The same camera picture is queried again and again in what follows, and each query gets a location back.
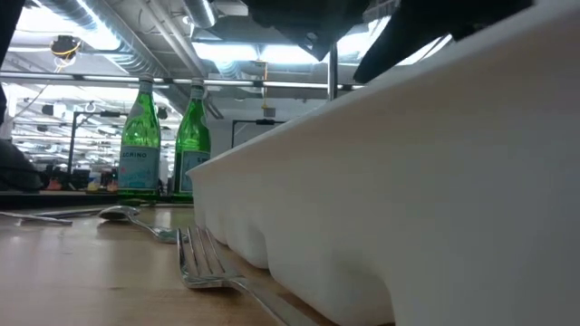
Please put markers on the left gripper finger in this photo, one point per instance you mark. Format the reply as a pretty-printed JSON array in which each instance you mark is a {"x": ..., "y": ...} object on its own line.
[{"x": 321, "y": 45}]

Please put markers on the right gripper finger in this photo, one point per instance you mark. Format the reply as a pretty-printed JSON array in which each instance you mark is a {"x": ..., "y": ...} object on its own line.
[{"x": 385, "y": 54}]

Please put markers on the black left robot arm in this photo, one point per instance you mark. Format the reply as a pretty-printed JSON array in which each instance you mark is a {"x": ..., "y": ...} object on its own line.
[{"x": 18, "y": 167}]

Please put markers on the grey hanging box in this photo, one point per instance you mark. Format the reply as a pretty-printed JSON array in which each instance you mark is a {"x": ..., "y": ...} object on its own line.
[{"x": 269, "y": 112}]

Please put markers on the white plastic cutlery tray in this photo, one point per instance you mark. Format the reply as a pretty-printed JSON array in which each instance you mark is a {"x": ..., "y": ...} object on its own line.
[{"x": 408, "y": 181}]

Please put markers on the green glass water bottle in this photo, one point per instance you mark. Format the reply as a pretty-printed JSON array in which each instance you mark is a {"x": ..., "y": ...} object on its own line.
[
  {"x": 192, "y": 131},
  {"x": 138, "y": 131}
]

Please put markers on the black yellow ceiling device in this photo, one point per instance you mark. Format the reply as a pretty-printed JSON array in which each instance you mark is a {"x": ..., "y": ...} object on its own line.
[{"x": 64, "y": 45}]

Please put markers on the silver fork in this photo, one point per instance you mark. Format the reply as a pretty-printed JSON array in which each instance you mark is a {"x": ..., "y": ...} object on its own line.
[
  {"x": 199, "y": 271},
  {"x": 50, "y": 221}
]

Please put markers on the silver spoon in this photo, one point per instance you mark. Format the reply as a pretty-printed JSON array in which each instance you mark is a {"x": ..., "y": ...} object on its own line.
[{"x": 120, "y": 213}]

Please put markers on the black metal stand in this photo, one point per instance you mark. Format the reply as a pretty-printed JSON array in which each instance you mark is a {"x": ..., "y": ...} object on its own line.
[{"x": 71, "y": 145}]

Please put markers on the silver ventilation duct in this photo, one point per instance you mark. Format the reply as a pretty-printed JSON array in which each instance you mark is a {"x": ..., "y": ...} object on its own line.
[
  {"x": 136, "y": 63},
  {"x": 199, "y": 11}
]

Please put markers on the grey ceiling rail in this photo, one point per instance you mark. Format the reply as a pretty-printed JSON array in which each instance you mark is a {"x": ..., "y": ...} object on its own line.
[{"x": 45, "y": 77}]

